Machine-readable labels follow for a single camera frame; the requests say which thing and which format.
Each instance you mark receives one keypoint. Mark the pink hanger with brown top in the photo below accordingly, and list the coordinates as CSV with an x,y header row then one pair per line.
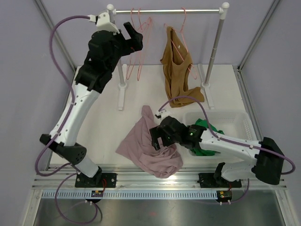
x,y
192,69

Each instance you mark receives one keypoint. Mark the white clothes rack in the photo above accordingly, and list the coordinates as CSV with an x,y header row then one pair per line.
x,y
157,43

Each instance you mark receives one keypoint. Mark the brown tank top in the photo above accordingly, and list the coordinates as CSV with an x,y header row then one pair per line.
x,y
177,65

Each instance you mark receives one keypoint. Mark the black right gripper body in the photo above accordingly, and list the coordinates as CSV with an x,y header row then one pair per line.
x,y
168,140

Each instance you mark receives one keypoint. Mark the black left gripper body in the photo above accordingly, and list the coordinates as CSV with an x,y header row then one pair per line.
x,y
121,46

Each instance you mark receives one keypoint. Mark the pink tank top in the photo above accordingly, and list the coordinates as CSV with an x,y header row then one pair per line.
x,y
137,147

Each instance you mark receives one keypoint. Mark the white plastic basket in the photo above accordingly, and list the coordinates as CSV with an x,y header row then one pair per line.
x,y
233,123

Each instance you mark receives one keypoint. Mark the white slotted cable duct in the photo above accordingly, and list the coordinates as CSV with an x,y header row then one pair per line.
x,y
131,195

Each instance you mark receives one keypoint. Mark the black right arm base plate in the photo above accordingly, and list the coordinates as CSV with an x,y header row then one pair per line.
x,y
211,180

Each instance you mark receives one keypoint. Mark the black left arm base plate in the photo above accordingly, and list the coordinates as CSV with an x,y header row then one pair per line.
x,y
105,180

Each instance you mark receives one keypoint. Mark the aluminium mounting rail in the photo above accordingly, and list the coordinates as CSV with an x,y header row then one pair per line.
x,y
134,178

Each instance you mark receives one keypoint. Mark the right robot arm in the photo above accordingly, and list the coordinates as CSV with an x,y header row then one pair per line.
x,y
260,159

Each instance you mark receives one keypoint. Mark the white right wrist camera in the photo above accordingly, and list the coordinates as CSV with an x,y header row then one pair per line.
x,y
162,114

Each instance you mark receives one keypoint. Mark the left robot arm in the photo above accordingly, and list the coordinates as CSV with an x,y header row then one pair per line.
x,y
106,48

